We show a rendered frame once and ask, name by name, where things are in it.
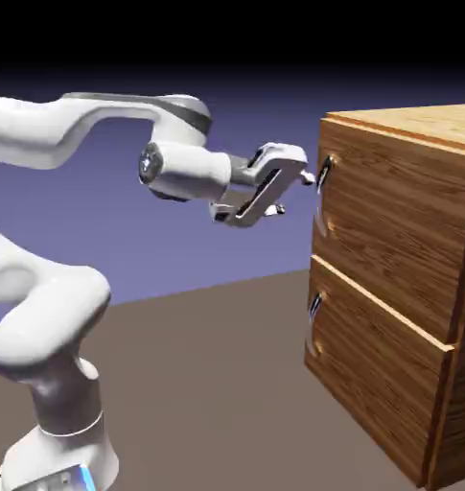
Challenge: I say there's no wooden cabinet door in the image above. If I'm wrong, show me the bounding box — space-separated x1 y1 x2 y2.
303 255 454 488
311 118 465 345

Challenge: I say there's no wooden cabinet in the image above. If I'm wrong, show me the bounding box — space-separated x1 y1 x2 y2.
303 103 465 491

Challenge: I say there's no curved metal handle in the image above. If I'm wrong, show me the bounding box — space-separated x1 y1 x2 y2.
305 292 327 357
314 153 335 238

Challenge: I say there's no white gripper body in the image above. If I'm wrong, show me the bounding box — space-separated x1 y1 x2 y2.
233 142 309 228

